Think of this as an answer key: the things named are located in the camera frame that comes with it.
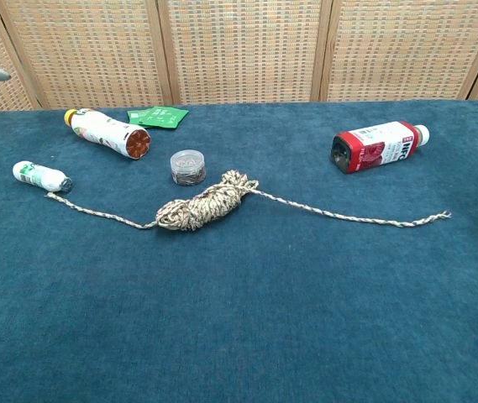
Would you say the beige braided rope bundle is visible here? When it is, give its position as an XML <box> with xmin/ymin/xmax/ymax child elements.
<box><xmin>46</xmin><ymin>169</ymin><xmax>453</xmax><ymax>233</ymax></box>

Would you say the small white green-label bottle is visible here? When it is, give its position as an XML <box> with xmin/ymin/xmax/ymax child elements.
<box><xmin>12</xmin><ymin>160</ymin><xmax>73</xmax><ymax>194</ymax></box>

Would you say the white bottle with yellow cap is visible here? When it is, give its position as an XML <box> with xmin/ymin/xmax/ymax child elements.
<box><xmin>63</xmin><ymin>107</ymin><xmax>152</xmax><ymax>160</ymax></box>

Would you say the red juice bottle white cap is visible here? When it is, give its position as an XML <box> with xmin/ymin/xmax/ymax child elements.
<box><xmin>329</xmin><ymin>120</ymin><xmax>431</xmax><ymax>175</ymax></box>

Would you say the small green sachet packet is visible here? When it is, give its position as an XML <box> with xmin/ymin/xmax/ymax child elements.
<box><xmin>127</xmin><ymin>107</ymin><xmax>152</xmax><ymax>126</ymax></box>

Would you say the large green sachet packet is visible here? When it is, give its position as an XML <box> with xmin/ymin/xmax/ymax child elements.
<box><xmin>139</xmin><ymin>106</ymin><xmax>191</xmax><ymax>130</ymax></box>

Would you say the clear round jar of clips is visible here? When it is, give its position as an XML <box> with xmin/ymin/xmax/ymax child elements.
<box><xmin>170</xmin><ymin>149</ymin><xmax>207</xmax><ymax>186</ymax></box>

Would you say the woven wooden folding screen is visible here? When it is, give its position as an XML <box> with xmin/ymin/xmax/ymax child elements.
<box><xmin>0</xmin><ymin>0</ymin><xmax>478</xmax><ymax>113</ymax></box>

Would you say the blue table cloth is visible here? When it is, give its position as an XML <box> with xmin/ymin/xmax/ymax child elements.
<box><xmin>0</xmin><ymin>99</ymin><xmax>478</xmax><ymax>403</ymax></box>

